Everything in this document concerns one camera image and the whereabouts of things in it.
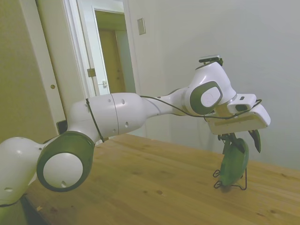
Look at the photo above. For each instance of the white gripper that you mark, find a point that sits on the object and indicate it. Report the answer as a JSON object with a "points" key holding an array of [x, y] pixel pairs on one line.
{"points": [[234, 124]]}

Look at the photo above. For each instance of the green plate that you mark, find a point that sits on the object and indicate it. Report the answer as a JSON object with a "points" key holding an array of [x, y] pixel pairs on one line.
{"points": [[234, 164]]}

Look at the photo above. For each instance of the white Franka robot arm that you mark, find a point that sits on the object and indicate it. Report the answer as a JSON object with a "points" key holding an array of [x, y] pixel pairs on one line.
{"points": [[122, 114]]}

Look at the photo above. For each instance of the white door strike plate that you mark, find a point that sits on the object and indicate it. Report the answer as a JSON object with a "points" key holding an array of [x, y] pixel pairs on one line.
{"points": [[104, 83]]}

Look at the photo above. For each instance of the brown wooden inner door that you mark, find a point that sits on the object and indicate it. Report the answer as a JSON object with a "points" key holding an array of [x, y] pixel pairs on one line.
{"points": [[112, 63]]}

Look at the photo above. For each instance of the metal door hinge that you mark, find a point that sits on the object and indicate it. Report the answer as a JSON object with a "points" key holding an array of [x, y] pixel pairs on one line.
{"points": [[91, 72]]}

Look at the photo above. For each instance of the small black box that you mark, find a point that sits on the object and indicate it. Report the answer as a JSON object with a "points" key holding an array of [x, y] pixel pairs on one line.
{"points": [[62, 127]]}

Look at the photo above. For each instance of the beige open door panel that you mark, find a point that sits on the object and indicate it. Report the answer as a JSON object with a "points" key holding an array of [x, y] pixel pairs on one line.
{"points": [[21, 70]]}

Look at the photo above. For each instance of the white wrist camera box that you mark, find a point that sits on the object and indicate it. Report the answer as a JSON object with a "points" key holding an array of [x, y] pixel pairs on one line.
{"points": [[243, 103]]}

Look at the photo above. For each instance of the white wall switch plate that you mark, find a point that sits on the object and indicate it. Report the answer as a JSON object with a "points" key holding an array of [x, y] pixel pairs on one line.
{"points": [[141, 26]]}

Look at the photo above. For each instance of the white door frame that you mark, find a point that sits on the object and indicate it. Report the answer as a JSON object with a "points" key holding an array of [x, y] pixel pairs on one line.
{"points": [[84, 47]]}

